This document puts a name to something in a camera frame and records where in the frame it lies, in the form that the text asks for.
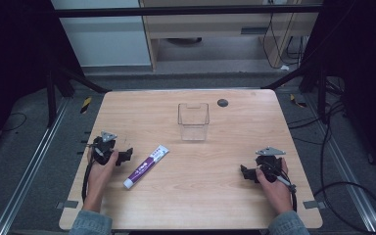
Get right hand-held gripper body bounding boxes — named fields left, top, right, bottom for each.
left=254, top=146, right=287, bottom=184

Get black cables under desk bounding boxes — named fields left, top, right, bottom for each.
left=261, top=0, right=307, bottom=71

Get right hand-held gripper black cable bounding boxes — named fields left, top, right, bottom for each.
left=274, top=172, right=299, bottom=213

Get clear plastic container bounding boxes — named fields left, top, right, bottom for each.
left=176, top=102, right=211, bottom=142

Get person's right hand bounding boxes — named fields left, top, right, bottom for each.
left=255, top=158, right=294, bottom=216

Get white cabinet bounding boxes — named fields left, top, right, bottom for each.
left=50, top=0, right=153, bottom=68

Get hand-held gripper black cable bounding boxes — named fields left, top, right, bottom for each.
left=274, top=172, right=299, bottom=213
left=80, top=159, right=96, bottom=204

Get purple and white toothpaste tube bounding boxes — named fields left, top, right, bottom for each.
left=122, top=144, right=170, bottom=190

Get grey metal table bracket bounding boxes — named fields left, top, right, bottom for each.
left=303, top=200, right=327, bottom=211
left=56, top=200, right=79, bottom=210

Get light wooden desk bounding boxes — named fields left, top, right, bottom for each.
left=138, top=0, right=324, bottom=72

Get person's left hand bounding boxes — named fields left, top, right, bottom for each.
left=82, top=147, right=120, bottom=213

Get black metal stand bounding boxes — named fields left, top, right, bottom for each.
left=45, top=63, right=112, bottom=129
left=260, top=62, right=329, bottom=125

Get thin black floor cable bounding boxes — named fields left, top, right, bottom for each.
left=0, top=112, right=28, bottom=135

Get black floor cable loop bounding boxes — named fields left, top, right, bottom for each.
left=312, top=101, right=376, bottom=235

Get yellow and black striped tape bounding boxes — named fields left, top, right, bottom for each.
left=289, top=93, right=307, bottom=109
left=79, top=96, right=93, bottom=115

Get aluminium floor rail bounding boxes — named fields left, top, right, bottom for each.
left=0, top=97, right=71, bottom=235
left=302, top=94, right=376, bottom=234

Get black horizontal frame bar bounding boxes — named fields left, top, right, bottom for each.
left=53, top=4, right=322, bottom=19

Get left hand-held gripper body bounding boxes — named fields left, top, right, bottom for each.
left=91, top=130, right=119, bottom=166

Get left hand-held gripper black cable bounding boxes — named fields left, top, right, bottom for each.
left=80, top=159, right=96, bottom=204

